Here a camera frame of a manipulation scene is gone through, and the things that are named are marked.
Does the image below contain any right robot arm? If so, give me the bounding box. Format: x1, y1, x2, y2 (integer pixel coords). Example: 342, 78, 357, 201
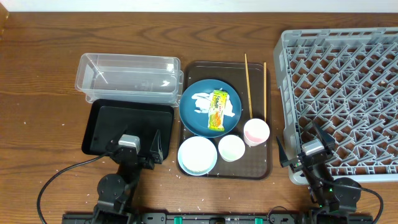
277, 123, 361, 223

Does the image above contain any blue plate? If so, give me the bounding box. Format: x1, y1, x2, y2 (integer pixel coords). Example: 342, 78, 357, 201
180, 79, 242, 138

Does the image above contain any clear plastic bin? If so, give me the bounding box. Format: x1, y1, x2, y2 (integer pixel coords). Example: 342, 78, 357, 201
75, 53, 183, 107

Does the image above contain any left wooden chopstick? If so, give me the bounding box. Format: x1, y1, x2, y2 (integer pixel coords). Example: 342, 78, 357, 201
244, 53, 252, 119

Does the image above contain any wooden chopstick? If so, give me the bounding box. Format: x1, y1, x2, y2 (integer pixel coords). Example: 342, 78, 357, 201
263, 62, 267, 122
244, 53, 252, 119

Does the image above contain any light blue white bowl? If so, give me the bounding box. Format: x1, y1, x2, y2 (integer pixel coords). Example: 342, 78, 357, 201
177, 136, 218, 176

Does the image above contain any yellow green snack wrapper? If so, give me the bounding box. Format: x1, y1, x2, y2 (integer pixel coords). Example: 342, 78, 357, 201
208, 90, 228, 131

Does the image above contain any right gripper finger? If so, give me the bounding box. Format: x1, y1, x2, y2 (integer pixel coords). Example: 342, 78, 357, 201
276, 137, 294, 167
312, 121, 335, 149

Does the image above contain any white tissue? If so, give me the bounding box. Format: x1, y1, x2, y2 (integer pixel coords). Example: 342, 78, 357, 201
192, 93, 235, 117

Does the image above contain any brown serving tray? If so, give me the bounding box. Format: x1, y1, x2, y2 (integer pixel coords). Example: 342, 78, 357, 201
179, 62, 272, 180

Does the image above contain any black plastic tray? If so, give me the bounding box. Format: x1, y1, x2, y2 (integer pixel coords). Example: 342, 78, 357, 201
81, 99, 174, 159

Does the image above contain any pink white cup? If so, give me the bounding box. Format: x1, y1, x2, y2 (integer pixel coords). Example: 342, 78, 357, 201
243, 118, 271, 146

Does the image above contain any grey dishwasher rack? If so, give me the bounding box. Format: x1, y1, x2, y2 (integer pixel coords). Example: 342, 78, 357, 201
274, 27, 397, 183

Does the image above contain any white green cup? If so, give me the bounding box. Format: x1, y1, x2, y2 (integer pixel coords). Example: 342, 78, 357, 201
218, 135, 245, 162

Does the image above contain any right wooden chopstick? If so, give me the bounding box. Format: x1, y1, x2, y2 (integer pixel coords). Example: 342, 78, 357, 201
263, 62, 267, 122

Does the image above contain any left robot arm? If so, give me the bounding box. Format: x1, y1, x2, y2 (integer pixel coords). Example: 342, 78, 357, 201
90, 128, 164, 224

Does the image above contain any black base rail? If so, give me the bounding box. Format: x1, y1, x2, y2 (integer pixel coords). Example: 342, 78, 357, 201
62, 212, 373, 224

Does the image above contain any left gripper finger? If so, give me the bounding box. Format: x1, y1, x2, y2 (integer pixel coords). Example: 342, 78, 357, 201
149, 129, 164, 164
107, 126, 128, 146

